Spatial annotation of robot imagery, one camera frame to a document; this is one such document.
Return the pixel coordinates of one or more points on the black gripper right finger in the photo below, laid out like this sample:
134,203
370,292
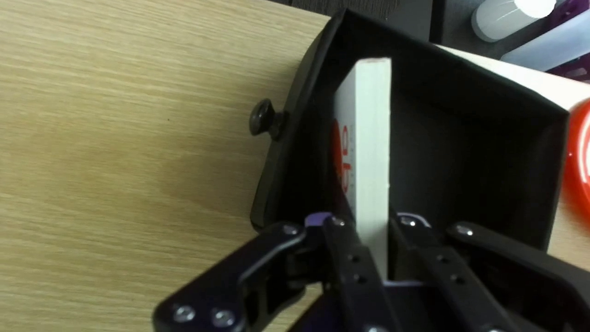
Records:
451,295

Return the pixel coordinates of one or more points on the orange plastic lid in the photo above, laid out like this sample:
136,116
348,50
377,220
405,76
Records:
576,185

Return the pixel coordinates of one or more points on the white paper cup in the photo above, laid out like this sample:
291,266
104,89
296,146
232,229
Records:
501,19

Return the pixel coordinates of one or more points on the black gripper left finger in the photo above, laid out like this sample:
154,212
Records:
357,282

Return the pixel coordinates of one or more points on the white orange abc book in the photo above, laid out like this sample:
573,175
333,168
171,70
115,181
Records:
362,146

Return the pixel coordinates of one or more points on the black square box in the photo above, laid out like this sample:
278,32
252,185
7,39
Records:
468,142

